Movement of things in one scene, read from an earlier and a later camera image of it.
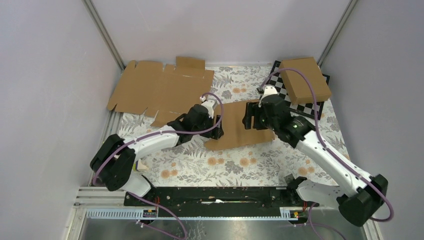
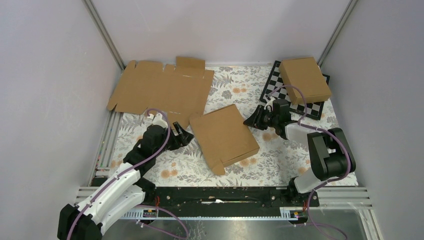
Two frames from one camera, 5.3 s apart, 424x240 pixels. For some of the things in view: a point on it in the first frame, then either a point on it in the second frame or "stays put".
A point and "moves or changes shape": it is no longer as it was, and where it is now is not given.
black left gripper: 215,135 → 180,140
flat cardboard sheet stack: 168,94 stays put
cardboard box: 235,132 moves or changes shape
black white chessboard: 278,81 stays put
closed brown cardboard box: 299,90 stays put
